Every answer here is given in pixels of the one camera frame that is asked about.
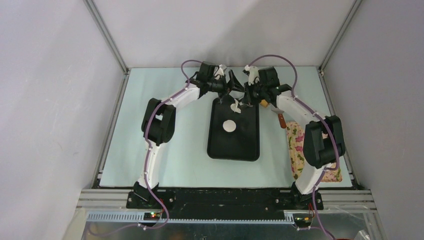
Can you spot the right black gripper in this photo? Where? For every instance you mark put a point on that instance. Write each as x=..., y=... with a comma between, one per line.
x=247, y=98

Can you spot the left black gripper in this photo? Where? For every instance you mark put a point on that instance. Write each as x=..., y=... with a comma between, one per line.
x=234, y=84

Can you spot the black baking tray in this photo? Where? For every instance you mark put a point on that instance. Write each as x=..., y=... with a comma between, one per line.
x=243, y=144

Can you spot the white dough ball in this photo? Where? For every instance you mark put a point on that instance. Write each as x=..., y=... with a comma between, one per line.
x=236, y=106

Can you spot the wooden dough roller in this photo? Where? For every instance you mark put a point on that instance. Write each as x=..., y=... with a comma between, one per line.
x=264, y=103

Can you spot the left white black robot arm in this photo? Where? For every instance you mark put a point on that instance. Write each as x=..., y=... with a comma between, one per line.
x=158, y=124

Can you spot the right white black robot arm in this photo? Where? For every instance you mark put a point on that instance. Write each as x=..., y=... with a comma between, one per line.
x=323, y=139

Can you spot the floral cloth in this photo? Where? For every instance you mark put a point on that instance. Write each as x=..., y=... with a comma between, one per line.
x=295, y=139

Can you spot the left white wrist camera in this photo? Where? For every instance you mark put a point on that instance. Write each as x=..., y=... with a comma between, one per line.
x=219, y=71

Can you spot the metal spatula with red handle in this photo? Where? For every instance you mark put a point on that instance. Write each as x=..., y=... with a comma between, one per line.
x=280, y=116

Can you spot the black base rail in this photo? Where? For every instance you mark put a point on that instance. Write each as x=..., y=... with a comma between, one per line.
x=233, y=204

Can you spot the aluminium frame with cable duct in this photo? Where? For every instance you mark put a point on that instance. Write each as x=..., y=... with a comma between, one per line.
x=346, y=212

